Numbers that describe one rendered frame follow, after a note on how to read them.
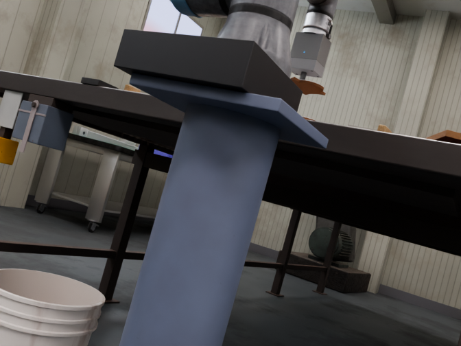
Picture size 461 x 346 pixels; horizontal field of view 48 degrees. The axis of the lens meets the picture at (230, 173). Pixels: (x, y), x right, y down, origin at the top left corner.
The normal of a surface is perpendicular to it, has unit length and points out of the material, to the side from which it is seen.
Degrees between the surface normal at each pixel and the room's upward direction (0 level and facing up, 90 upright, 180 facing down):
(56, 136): 90
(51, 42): 90
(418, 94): 90
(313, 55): 90
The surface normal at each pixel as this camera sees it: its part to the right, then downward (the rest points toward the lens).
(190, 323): 0.25, 0.03
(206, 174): -0.20, -0.10
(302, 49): -0.51, -0.18
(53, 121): 0.80, 0.20
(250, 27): -0.02, -0.37
